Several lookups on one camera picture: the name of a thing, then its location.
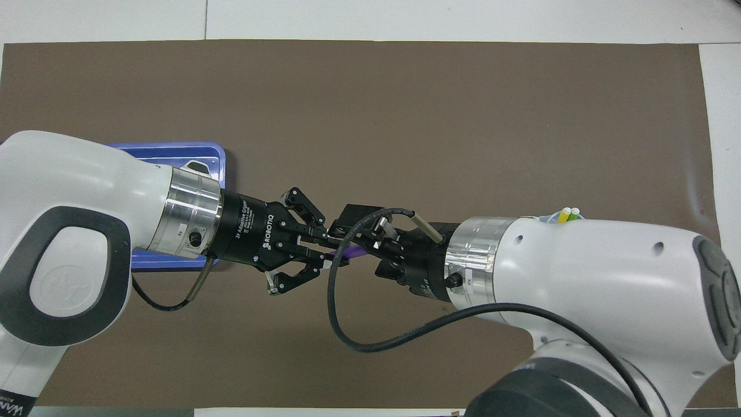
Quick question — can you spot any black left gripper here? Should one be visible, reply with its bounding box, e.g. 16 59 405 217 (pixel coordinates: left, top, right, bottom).
206 186 351 296

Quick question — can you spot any brown table mat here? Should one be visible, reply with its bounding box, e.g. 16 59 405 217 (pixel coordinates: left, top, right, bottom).
0 39 721 409

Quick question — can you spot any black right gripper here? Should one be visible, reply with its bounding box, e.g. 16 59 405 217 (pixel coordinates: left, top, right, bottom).
327 204 458 302

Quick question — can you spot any blue plastic tray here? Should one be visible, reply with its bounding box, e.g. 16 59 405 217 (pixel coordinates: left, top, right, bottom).
107 141 228 272

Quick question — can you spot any purple pen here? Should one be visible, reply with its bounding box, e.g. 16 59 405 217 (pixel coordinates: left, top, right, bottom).
322 244 367 269

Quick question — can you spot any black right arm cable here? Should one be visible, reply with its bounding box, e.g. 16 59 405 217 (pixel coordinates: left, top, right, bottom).
327 207 655 417

